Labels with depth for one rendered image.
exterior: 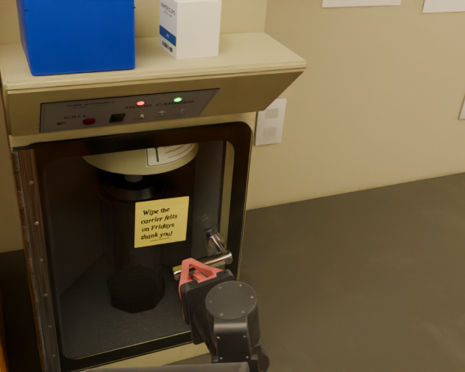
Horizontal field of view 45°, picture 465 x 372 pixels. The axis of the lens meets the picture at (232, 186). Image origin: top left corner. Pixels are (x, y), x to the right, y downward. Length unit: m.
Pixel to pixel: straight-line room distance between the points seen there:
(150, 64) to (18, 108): 0.14
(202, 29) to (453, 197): 1.14
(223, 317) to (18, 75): 0.31
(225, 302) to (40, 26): 0.33
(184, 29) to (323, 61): 0.77
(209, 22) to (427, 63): 0.99
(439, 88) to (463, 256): 0.46
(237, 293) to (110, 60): 0.28
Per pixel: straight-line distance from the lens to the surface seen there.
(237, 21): 0.73
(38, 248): 0.78
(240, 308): 0.61
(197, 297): 0.72
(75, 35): 0.56
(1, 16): 0.66
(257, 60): 0.63
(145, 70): 0.58
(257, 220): 1.37
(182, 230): 0.82
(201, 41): 0.62
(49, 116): 0.63
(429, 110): 1.62
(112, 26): 0.56
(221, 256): 0.81
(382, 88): 1.48
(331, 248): 1.32
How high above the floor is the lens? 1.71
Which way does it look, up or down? 31 degrees down
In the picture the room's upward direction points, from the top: 5 degrees clockwise
